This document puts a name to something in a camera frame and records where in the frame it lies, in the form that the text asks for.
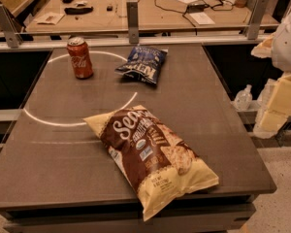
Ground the brown and cream chip bag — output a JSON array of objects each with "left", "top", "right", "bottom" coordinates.
[{"left": 84, "top": 105, "right": 219, "bottom": 220}]

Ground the black flat device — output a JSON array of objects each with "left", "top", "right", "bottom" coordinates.
[{"left": 64, "top": 7, "right": 94, "bottom": 15}]

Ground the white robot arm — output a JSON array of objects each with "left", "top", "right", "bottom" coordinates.
[{"left": 251, "top": 12, "right": 291, "bottom": 139}]

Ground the clear sanitizer bottle right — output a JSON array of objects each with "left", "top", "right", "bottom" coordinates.
[{"left": 257, "top": 79, "right": 276, "bottom": 106}]

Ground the wooden back table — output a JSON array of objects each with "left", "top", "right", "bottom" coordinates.
[{"left": 24, "top": 0, "right": 281, "bottom": 35}]

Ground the red coke can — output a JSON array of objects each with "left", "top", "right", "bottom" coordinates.
[{"left": 67, "top": 37, "right": 93, "bottom": 79}]

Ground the right metal bracket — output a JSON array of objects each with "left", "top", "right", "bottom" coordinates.
[{"left": 244, "top": 0, "right": 269, "bottom": 40}]

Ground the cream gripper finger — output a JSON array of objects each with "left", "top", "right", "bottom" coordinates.
[
  {"left": 253, "top": 73, "right": 291, "bottom": 139},
  {"left": 251, "top": 33, "right": 275, "bottom": 58}
]

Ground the black power adapter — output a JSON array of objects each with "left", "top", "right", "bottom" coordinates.
[{"left": 187, "top": 3, "right": 207, "bottom": 13}]

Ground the small black object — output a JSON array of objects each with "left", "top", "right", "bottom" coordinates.
[{"left": 107, "top": 5, "right": 113, "bottom": 11}]

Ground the clear sanitizer bottle left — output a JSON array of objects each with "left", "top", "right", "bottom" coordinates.
[{"left": 234, "top": 84, "right": 252, "bottom": 111}]

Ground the black cable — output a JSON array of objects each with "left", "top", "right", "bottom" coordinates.
[{"left": 153, "top": 0, "right": 235, "bottom": 28}]

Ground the middle metal bracket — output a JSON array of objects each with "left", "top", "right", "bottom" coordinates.
[{"left": 126, "top": 1, "right": 139, "bottom": 44}]

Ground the blue chip bag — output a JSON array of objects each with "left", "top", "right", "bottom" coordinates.
[{"left": 115, "top": 46, "right": 167, "bottom": 84}]

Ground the left metal bracket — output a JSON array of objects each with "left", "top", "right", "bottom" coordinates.
[{"left": 0, "top": 4, "right": 22, "bottom": 48}]

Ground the clear sanitizer bottle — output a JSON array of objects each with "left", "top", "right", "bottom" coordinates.
[
  {"left": 234, "top": 84, "right": 252, "bottom": 111},
  {"left": 257, "top": 79, "right": 276, "bottom": 106}
]

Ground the metal bracket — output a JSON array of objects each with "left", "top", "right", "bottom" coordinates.
[
  {"left": 126, "top": 1, "right": 139, "bottom": 44},
  {"left": 0, "top": 4, "right": 22, "bottom": 48},
  {"left": 244, "top": 0, "right": 269, "bottom": 40}
]

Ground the paper note left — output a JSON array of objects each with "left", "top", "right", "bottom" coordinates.
[{"left": 34, "top": 12, "right": 64, "bottom": 25}]

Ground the white paper sheet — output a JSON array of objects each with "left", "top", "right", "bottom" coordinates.
[{"left": 190, "top": 12, "right": 214, "bottom": 25}]

